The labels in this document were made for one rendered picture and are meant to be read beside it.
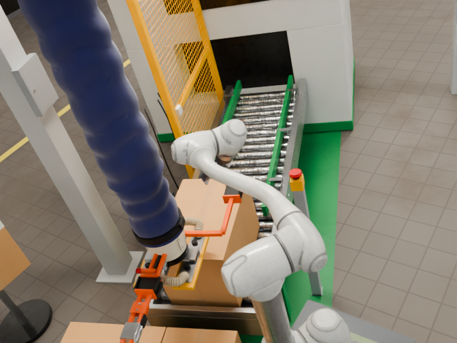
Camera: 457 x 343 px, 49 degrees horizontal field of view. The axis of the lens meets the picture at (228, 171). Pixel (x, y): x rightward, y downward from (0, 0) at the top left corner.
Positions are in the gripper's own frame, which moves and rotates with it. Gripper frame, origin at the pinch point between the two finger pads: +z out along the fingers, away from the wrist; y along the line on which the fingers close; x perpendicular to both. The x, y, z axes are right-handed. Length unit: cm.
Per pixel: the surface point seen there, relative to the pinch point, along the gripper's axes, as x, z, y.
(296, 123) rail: 16, 113, 127
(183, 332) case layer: -41, 76, -43
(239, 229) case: -21, 52, 10
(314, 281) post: -73, 103, 45
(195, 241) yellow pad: -14.1, 25.7, -20.1
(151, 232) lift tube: -2.5, 3.1, -38.4
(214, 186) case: 8, 62, 21
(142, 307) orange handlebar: -23, 7, -60
